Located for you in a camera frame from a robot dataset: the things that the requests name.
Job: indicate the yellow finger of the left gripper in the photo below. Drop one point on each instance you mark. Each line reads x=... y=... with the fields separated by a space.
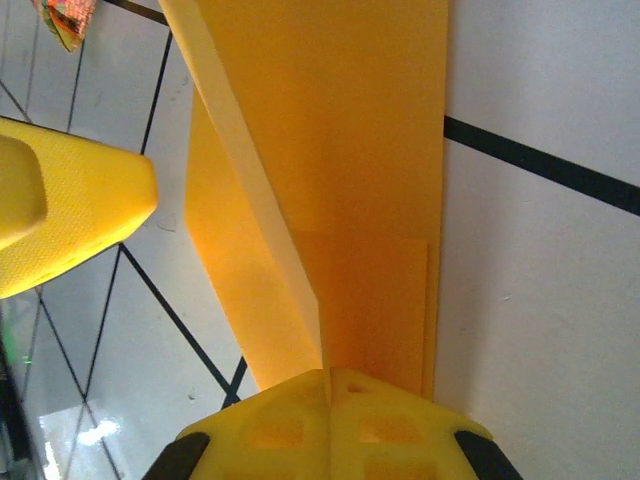
x=80 y=210

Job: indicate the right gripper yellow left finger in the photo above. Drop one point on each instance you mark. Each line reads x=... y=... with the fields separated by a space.
x=270 y=435

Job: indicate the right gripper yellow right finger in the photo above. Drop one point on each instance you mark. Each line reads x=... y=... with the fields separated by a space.
x=400 y=440

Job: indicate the colourful snack bag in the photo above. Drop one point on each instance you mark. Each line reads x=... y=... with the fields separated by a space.
x=70 y=20

